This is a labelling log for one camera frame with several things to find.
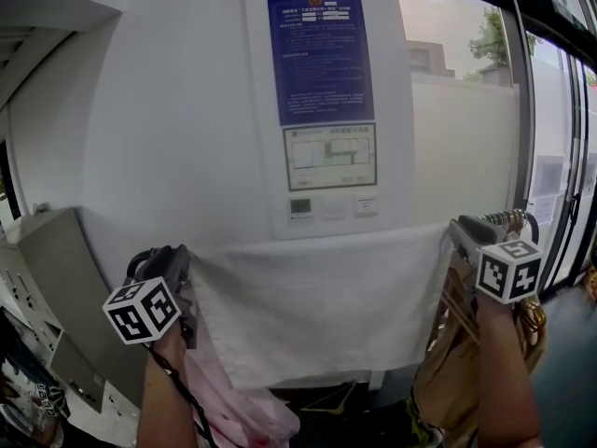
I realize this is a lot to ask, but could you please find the pink shirt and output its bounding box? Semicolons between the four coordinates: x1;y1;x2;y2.
178;281;302;448

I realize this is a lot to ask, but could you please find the person's right forearm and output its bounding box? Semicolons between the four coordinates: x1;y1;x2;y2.
474;296;543;448

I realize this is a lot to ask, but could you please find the large paper notice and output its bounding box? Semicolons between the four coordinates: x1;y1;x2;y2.
531;154;566;198

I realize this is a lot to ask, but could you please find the black white patterned block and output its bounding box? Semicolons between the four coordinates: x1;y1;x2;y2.
34;382;72;420

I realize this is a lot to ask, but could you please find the labelled white wall switch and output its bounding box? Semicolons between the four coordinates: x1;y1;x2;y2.
352;195;381;219

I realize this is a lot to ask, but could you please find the blue wall poster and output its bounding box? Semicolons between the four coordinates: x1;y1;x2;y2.
266;0;376;127

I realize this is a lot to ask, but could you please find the small paper notice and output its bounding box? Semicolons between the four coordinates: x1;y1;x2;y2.
531;194;559;226

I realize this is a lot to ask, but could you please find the white cloth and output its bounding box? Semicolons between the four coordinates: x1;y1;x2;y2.
187;221;455;390

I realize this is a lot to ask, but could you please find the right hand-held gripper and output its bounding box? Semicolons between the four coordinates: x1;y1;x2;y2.
448;214;546;305

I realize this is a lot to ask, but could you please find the white perforated panel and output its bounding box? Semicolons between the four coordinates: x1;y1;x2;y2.
0;242;64;345

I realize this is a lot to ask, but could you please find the plain white wall switch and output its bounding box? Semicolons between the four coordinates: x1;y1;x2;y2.
318;195;349;219

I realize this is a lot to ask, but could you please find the person's left forearm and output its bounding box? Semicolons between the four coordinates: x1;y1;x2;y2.
133;328;212;448

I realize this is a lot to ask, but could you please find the row of wooden hangers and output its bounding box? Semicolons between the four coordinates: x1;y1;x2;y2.
425;207;548;373

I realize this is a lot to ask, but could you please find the grey metal cabinet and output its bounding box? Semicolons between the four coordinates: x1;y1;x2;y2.
15;207;146;415

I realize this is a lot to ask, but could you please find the yellow black patterned item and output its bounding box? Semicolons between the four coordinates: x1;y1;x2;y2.
404;396;445;448

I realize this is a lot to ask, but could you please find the wall thermostat panel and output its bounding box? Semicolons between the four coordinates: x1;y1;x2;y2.
287;196;314;221

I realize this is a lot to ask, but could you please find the framed floor plan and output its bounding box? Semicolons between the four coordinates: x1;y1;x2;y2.
281;121;379;193

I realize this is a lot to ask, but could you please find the black wrist cord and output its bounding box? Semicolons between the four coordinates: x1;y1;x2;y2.
146;342;221;448

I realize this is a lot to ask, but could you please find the black framed glass door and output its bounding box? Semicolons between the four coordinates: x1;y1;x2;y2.
505;0;597;294

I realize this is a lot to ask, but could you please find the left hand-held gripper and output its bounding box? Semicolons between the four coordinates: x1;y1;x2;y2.
102;244;198;350

